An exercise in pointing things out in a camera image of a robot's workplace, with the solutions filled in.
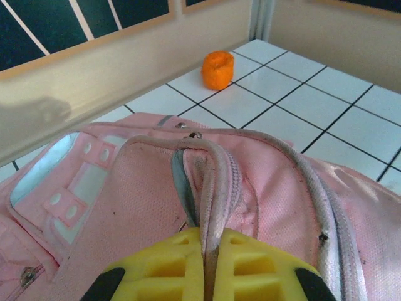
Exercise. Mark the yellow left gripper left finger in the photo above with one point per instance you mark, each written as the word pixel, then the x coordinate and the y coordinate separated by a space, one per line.
pixel 150 276

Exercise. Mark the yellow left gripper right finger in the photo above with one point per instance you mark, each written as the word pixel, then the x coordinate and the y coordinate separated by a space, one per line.
pixel 266 276

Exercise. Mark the pink student backpack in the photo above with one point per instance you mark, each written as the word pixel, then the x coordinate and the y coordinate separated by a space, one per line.
pixel 141 188

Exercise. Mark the small orange cup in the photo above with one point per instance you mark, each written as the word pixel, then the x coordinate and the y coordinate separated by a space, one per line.
pixel 217 70

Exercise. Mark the aluminium frame post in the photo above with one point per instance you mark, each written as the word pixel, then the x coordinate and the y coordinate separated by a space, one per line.
pixel 258 19

